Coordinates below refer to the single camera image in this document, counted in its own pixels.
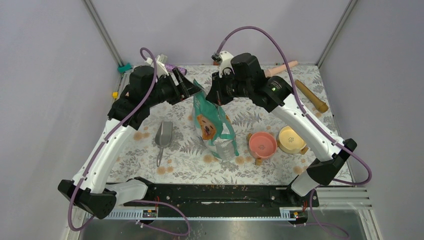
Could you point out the teal clip in corner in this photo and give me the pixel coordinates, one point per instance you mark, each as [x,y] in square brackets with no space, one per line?
[124,68]

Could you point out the green dog food bag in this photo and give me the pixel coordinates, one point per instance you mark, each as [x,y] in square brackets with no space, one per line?
[213,127]

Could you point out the grey plastic scoop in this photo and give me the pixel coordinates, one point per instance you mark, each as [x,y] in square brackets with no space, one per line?
[163,138]

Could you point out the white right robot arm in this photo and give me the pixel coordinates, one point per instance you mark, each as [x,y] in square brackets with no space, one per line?
[241,76]

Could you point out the pink toy stick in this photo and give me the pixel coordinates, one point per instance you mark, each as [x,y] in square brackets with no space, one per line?
[278,69]

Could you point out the yellow pet bowl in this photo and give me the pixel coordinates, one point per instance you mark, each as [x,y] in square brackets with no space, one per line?
[290,142]

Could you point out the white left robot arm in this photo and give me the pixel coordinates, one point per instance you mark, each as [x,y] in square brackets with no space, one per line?
[88,189]

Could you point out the brown wooden rolling pin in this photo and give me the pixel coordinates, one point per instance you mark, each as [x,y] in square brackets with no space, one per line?
[320,105]

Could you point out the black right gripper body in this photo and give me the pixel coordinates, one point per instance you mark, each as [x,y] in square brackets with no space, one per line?
[226,87]

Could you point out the pink pet bowl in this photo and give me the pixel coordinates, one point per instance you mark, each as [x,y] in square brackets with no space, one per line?
[262,145]

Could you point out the floral table mat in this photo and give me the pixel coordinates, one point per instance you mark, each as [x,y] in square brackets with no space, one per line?
[186,160]

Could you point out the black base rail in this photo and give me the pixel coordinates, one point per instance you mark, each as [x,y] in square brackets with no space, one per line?
[229,201]

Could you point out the purple glitter microphone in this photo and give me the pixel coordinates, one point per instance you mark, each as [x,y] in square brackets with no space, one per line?
[170,67]

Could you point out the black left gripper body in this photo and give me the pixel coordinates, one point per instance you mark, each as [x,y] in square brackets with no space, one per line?
[167,90]

